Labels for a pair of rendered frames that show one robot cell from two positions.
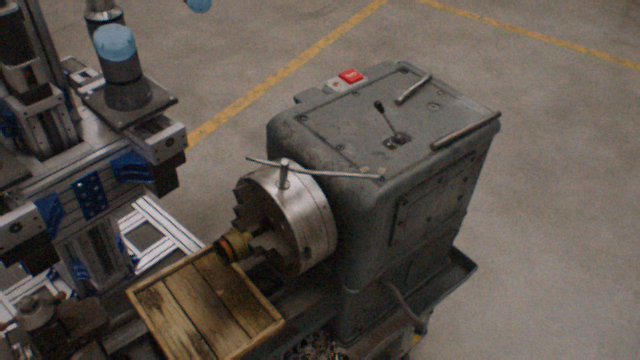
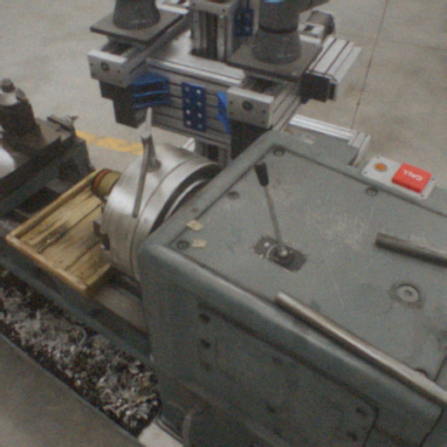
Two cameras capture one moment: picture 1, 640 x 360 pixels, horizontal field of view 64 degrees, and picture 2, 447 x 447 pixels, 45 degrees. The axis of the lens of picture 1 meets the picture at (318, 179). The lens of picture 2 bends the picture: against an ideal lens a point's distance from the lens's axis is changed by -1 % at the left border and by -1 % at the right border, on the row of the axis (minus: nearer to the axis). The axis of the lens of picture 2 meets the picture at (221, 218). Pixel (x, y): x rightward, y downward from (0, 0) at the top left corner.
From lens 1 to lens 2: 1.19 m
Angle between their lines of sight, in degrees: 53
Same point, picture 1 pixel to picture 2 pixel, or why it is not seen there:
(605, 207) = not seen: outside the picture
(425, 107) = (395, 280)
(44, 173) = (175, 59)
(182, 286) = not seen: hidden behind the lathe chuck
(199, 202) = not seen: hidden behind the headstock
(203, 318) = (83, 228)
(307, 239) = (110, 227)
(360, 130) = (282, 209)
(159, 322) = (75, 201)
